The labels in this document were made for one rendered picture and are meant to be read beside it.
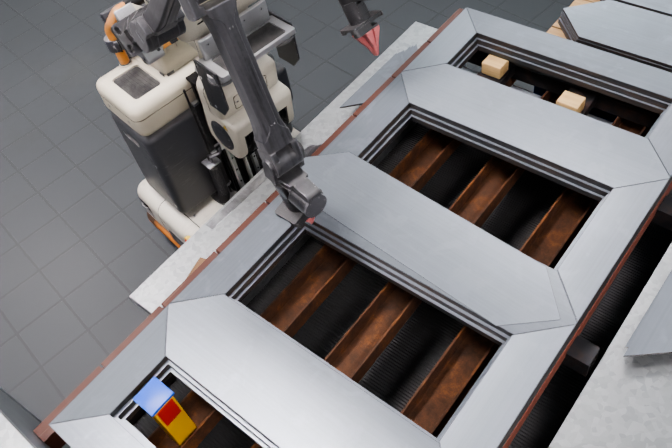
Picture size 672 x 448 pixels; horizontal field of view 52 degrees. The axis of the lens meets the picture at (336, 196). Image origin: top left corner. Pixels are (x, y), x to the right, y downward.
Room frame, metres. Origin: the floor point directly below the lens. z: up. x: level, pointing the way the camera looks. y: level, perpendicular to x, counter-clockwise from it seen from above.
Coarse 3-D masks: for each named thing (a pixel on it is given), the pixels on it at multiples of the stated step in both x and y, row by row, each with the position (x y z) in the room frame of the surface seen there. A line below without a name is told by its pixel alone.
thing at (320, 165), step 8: (344, 152) 1.21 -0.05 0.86; (312, 160) 1.21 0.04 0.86; (320, 160) 1.21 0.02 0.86; (328, 160) 1.20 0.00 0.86; (336, 160) 1.19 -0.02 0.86; (304, 168) 1.19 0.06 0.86; (312, 168) 1.19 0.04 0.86; (320, 168) 1.18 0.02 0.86; (328, 168) 1.17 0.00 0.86; (312, 176) 1.16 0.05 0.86; (320, 176) 1.15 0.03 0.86
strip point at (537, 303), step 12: (540, 276) 0.74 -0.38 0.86; (528, 288) 0.72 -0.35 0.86; (540, 288) 0.71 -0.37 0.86; (516, 300) 0.70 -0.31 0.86; (528, 300) 0.69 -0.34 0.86; (540, 300) 0.69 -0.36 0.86; (552, 300) 0.68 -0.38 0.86; (516, 312) 0.67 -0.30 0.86; (528, 312) 0.67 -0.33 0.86; (540, 312) 0.66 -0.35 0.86; (552, 312) 0.65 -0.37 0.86; (504, 324) 0.65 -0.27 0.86
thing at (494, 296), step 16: (512, 256) 0.80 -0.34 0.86; (528, 256) 0.79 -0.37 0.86; (496, 272) 0.77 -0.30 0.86; (512, 272) 0.76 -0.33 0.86; (528, 272) 0.76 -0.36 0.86; (480, 288) 0.74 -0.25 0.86; (496, 288) 0.74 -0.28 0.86; (512, 288) 0.73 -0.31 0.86; (464, 304) 0.72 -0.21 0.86; (480, 304) 0.71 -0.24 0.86; (496, 304) 0.70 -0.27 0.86; (512, 304) 0.69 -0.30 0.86; (496, 320) 0.66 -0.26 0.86
